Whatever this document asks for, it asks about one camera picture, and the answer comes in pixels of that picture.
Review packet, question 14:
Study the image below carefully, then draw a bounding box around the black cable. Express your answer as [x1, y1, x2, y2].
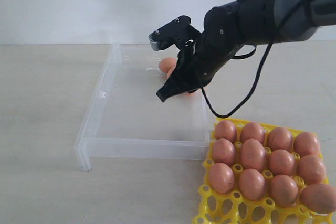
[183, 0, 313, 119]

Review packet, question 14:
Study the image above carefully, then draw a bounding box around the clear plastic container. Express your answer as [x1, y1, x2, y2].
[74, 44, 210, 171]

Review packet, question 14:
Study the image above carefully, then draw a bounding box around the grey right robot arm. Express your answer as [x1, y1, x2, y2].
[149, 0, 335, 101]

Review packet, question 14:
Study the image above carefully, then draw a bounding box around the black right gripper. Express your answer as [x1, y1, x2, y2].
[156, 38, 236, 102]

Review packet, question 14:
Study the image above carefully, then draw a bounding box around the yellow plastic egg tray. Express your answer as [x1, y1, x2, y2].
[191, 118, 334, 223]

